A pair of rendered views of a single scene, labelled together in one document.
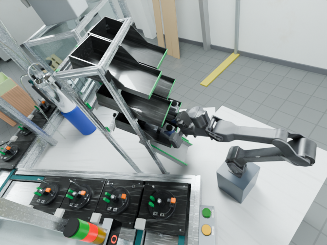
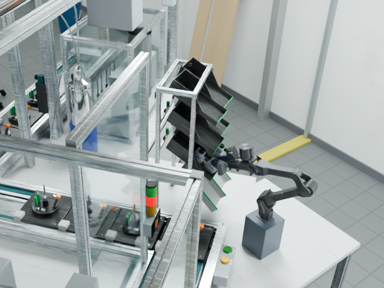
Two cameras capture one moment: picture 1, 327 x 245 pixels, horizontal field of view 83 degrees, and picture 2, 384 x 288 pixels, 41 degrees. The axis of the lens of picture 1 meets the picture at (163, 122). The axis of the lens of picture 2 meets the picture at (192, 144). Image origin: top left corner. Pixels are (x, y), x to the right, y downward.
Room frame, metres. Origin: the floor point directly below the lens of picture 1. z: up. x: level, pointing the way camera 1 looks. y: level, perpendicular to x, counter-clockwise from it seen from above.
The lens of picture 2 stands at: (-1.44, 0.61, 2.72)
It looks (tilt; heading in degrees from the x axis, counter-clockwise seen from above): 33 degrees down; 346
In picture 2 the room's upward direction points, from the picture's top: 3 degrees clockwise
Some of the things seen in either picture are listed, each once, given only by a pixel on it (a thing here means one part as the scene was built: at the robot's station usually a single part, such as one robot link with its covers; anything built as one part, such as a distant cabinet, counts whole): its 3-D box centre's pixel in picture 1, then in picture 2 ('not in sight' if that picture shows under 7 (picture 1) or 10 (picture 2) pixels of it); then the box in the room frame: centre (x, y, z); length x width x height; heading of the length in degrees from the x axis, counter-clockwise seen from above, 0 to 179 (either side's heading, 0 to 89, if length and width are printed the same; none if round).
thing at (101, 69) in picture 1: (136, 114); (182, 145); (0.72, 0.12, 1.26); 0.36 x 0.21 x 0.80; 154
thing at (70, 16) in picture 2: not in sight; (68, 16); (5.66, 0.70, 0.24); 0.42 x 0.39 x 0.48; 116
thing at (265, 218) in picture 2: (237, 166); (266, 212); (0.33, -0.23, 1.09); 0.07 x 0.07 x 0.06; 27
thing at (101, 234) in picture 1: (95, 234); (151, 207); (0.22, 0.36, 1.28); 0.05 x 0.05 x 0.05
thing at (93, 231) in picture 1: (86, 232); (151, 198); (0.22, 0.36, 1.33); 0.05 x 0.05 x 0.05
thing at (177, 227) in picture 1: (163, 205); (185, 239); (0.34, 0.17, 0.96); 0.24 x 0.24 x 0.02; 64
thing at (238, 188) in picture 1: (237, 177); (262, 232); (0.32, -0.23, 0.96); 0.14 x 0.14 x 0.20; 27
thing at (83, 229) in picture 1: (77, 229); (151, 189); (0.22, 0.36, 1.38); 0.05 x 0.05 x 0.05
